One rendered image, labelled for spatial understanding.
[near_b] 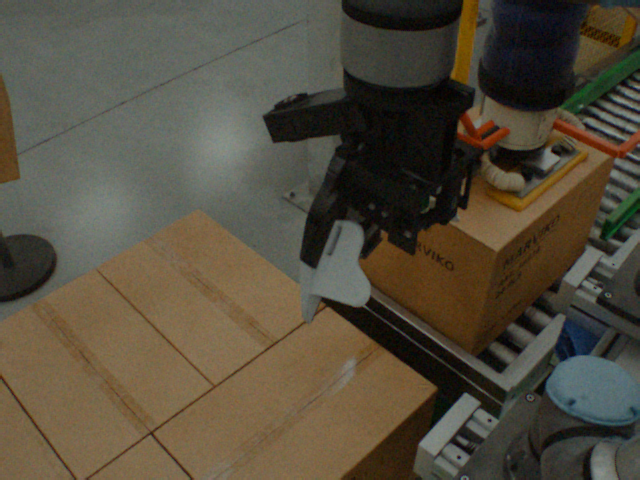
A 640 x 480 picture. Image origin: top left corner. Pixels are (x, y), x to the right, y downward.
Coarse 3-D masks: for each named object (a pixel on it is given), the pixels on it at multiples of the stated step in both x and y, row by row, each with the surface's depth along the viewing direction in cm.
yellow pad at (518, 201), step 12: (552, 144) 170; (564, 156) 166; (576, 156) 167; (516, 168) 162; (528, 168) 157; (552, 168) 162; (564, 168) 163; (528, 180) 157; (540, 180) 158; (552, 180) 159; (492, 192) 156; (504, 192) 155; (516, 192) 154; (528, 192) 155; (540, 192) 156; (516, 204) 152; (528, 204) 154
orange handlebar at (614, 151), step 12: (492, 120) 156; (480, 132) 153; (504, 132) 153; (564, 132) 156; (576, 132) 153; (636, 132) 153; (492, 144) 151; (588, 144) 152; (600, 144) 150; (612, 144) 150; (624, 144) 149; (636, 144) 151; (612, 156) 149
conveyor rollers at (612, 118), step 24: (600, 96) 278; (624, 96) 279; (600, 120) 264; (624, 120) 259; (624, 168) 237; (624, 192) 224; (600, 216) 215; (600, 240) 207; (624, 240) 211; (528, 312) 184; (504, 336) 181; (528, 336) 177; (504, 360) 172
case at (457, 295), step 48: (480, 192) 158; (576, 192) 164; (384, 240) 172; (432, 240) 158; (480, 240) 146; (528, 240) 155; (576, 240) 187; (384, 288) 182; (432, 288) 166; (480, 288) 153; (528, 288) 175; (480, 336) 165
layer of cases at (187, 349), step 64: (128, 256) 201; (192, 256) 201; (256, 256) 201; (64, 320) 181; (128, 320) 182; (192, 320) 182; (256, 320) 182; (320, 320) 182; (0, 384) 165; (64, 384) 165; (128, 384) 166; (192, 384) 166; (256, 384) 166; (320, 384) 166; (384, 384) 166; (0, 448) 151; (64, 448) 152; (128, 448) 152; (192, 448) 152; (256, 448) 153; (320, 448) 153; (384, 448) 159
